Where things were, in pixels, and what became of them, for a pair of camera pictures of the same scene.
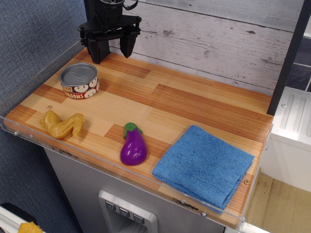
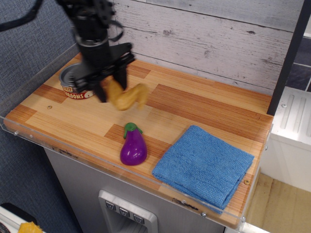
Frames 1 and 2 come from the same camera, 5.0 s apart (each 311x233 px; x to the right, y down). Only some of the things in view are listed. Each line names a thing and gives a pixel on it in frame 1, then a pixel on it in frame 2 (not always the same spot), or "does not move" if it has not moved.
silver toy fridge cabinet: [101, 203] does not move
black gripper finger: [127, 43] → [121, 75]
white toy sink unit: [287, 155] does not move
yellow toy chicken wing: [58, 128] → [135, 96]
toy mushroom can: [79, 80] does not move
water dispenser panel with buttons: [124, 216] does not move
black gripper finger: [98, 49] → [101, 93]
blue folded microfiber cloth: [204, 168] does not move
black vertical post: [290, 58] does not move
